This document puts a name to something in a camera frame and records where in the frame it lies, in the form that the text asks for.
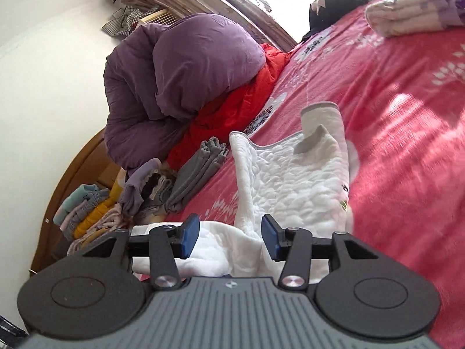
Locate pile of folded small clothes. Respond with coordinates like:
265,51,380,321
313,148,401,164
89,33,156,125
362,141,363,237
30,127,128,273

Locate red quilt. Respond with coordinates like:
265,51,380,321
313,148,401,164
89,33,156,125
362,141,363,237
166,43,293,170

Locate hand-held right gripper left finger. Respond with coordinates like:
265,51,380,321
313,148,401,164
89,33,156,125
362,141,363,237
82,214,200,291

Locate purple duvet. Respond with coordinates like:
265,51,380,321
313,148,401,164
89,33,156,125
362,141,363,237
103,13,267,170

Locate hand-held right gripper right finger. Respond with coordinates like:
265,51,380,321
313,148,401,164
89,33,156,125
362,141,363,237
262,214,380,291

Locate brown patterned curtain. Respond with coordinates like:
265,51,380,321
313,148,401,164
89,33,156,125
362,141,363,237
111,0,298,53

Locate black garment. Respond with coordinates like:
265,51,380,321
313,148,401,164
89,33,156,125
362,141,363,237
309,0,375,40

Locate dark folded cloth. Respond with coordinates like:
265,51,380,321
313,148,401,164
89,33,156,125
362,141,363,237
142,172,174,213

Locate checkered cloth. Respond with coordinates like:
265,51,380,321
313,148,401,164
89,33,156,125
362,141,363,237
102,5,160,37

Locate pink floral blanket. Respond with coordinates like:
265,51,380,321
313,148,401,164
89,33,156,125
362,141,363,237
160,0,465,349

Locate white quilted garment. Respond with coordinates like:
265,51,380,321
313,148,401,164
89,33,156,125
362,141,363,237
131,102,360,284

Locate beige slatted cover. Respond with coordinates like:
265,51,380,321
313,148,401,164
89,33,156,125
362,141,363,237
140,9,182,29

